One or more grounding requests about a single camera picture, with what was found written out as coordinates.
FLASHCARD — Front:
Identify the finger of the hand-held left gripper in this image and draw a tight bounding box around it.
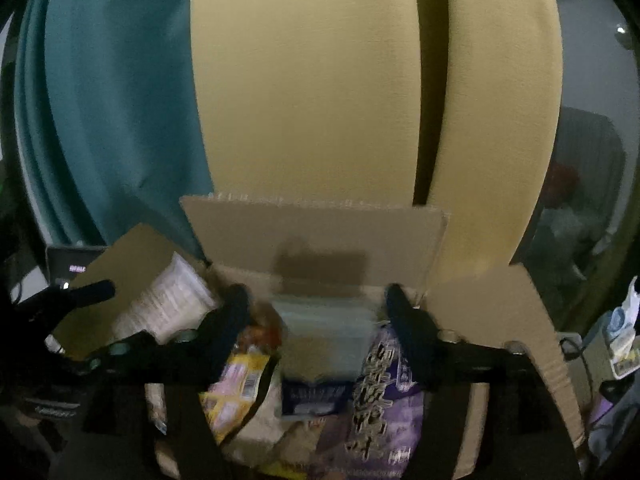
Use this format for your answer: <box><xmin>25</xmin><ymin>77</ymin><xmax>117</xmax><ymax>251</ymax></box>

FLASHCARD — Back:
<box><xmin>20</xmin><ymin>281</ymin><xmax>117</xmax><ymax>313</ymax></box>
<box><xmin>47</xmin><ymin>335</ymin><xmax>108</xmax><ymax>376</ymax></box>

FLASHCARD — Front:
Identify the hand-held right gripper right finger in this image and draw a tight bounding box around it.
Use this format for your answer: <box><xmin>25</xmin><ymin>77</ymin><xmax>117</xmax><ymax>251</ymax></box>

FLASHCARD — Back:
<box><xmin>384</xmin><ymin>284</ymin><xmax>583</xmax><ymax>480</ymax></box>

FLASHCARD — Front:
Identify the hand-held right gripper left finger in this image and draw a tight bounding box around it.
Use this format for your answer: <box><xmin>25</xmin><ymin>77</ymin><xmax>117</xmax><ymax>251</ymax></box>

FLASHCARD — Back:
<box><xmin>47</xmin><ymin>284</ymin><xmax>251</xmax><ymax>480</ymax></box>

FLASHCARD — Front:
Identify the white instant noodle cup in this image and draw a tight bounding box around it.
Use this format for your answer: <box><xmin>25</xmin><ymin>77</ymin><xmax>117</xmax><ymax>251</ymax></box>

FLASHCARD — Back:
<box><xmin>112</xmin><ymin>252</ymin><xmax>218</xmax><ymax>343</ymax></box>

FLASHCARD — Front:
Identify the purple snack packet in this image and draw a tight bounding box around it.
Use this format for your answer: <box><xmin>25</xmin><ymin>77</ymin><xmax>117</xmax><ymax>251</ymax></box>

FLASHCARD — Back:
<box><xmin>317</xmin><ymin>322</ymin><xmax>426</xmax><ymax>476</ymax></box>

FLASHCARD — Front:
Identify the yellow snack packet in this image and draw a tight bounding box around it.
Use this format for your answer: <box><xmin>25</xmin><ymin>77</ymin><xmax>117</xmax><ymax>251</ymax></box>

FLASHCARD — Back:
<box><xmin>200</xmin><ymin>340</ymin><xmax>281</xmax><ymax>443</ymax></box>

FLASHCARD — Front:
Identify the blue grey small box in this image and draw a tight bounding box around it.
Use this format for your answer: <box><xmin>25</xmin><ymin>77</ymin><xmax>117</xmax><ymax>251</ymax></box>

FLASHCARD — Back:
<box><xmin>272</xmin><ymin>297</ymin><xmax>378</xmax><ymax>418</ymax></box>

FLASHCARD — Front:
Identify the beige snack packet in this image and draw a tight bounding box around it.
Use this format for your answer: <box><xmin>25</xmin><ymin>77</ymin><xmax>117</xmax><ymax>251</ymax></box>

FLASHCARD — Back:
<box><xmin>225</xmin><ymin>360</ymin><xmax>321</xmax><ymax>466</ymax></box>

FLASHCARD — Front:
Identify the brown cardboard box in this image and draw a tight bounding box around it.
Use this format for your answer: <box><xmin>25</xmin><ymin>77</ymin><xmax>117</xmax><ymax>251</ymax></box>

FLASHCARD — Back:
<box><xmin>52</xmin><ymin>194</ymin><xmax>586</xmax><ymax>480</ymax></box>

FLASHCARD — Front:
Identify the black tablet clock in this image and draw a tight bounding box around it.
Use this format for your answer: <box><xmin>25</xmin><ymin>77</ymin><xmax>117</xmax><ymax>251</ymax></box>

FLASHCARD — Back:
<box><xmin>46</xmin><ymin>244</ymin><xmax>108</xmax><ymax>288</ymax></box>

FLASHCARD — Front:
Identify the teal curtain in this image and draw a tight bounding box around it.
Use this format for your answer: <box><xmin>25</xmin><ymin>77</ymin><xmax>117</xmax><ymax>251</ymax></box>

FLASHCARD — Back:
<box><xmin>15</xmin><ymin>0</ymin><xmax>216</xmax><ymax>261</ymax></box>

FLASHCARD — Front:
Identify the white tissue pack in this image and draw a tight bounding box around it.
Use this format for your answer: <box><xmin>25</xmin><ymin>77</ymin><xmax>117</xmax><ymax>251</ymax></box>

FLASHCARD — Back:
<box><xmin>602</xmin><ymin>275</ymin><xmax>640</xmax><ymax>376</ymax></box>

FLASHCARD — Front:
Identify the grey cloth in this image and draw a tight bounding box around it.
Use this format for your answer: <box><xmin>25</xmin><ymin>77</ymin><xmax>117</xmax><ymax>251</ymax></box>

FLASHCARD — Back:
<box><xmin>587</xmin><ymin>390</ymin><xmax>640</xmax><ymax>461</ymax></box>

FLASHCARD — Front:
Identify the yellow curtain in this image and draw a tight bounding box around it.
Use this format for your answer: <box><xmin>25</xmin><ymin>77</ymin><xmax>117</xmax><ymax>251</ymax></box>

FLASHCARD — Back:
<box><xmin>190</xmin><ymin>0</ymin><xmax>561</xmax><ymax>281</ymax></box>

